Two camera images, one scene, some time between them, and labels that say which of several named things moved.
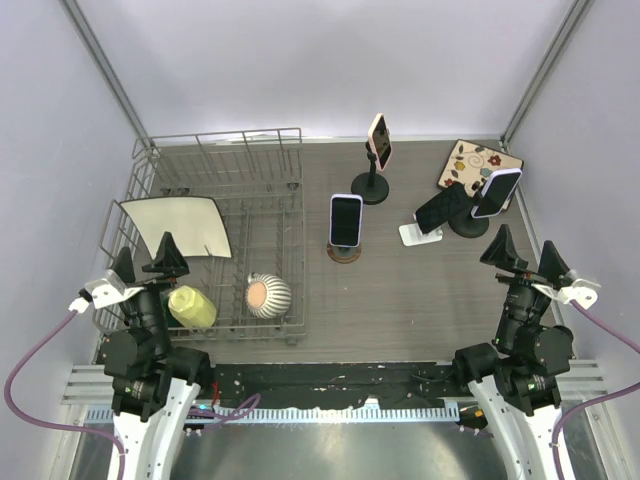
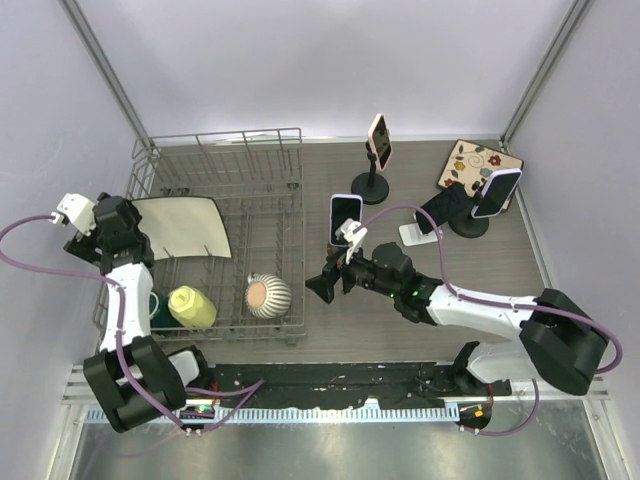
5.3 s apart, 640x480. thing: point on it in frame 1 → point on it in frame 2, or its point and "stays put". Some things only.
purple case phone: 497,193 stays put
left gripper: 168,258 → 84,246
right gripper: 502,251 → 323,284
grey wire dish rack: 252,183 stays put
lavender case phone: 346,220 stays put
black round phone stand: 465,224 stays put
